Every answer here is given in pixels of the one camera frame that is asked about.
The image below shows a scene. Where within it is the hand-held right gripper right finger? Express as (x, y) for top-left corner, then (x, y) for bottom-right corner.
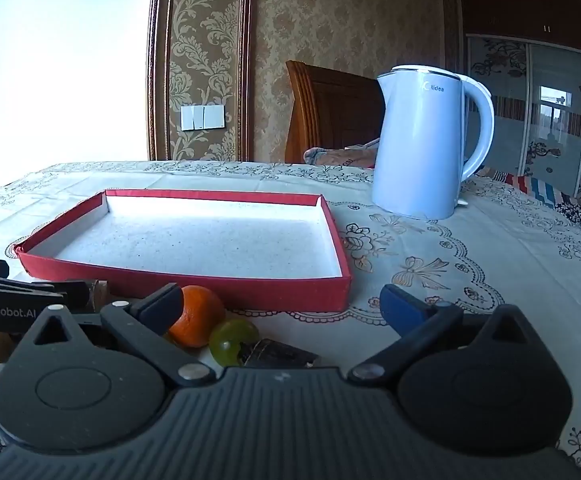
(346, 283), (551, 389)

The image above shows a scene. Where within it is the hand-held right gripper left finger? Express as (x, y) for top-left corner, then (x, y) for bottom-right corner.
(20, 282), (217, 389)

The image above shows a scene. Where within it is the orange mandarin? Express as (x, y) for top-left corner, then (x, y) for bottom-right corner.
(168, 285), (227, 349)

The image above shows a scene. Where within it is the green tomato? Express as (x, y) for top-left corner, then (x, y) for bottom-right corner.
(208, 318), (260, 367)

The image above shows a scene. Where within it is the red cardboard tray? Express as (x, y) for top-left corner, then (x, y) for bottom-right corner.
(13, 189), (353, 313)

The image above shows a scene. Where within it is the embroidered white tablecloth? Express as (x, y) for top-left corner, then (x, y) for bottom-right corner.
(0, 161), (581, 480)

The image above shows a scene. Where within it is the light blue electric kettle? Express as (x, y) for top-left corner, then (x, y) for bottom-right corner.
(371, 65), (496, 221)

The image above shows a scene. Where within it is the bedding pile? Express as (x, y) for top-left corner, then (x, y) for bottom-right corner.
(303, 140), (381, 170)

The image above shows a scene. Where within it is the colourful striped blanket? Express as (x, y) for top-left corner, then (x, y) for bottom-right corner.
(475, 167), (578, 211)

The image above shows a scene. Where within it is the wooden bed headboard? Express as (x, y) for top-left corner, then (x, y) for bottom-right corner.
(284, 60), (386, 165)

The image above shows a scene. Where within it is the sliding door wardrobe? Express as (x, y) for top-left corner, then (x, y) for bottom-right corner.
(463, 35), (581, 201)

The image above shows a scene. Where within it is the white wall switch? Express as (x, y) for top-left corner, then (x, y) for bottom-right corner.
(180, 104), (227, 132)

